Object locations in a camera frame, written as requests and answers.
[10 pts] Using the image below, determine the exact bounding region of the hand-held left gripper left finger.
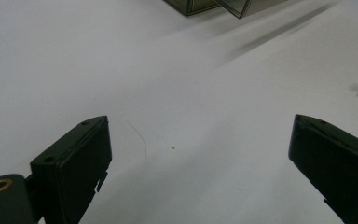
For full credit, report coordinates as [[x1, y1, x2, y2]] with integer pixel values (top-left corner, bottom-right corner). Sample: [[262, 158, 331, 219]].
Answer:
[[30, 115, 113, 224]]

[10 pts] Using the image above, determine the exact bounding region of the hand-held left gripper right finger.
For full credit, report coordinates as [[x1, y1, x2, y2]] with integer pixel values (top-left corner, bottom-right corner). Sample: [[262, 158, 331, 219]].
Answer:
[[288, 114, 358, 224]]

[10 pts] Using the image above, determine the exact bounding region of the glass jewelry box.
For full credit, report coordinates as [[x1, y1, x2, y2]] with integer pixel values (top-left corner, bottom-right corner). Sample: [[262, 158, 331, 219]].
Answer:
[[162, 0, 222, 17]]

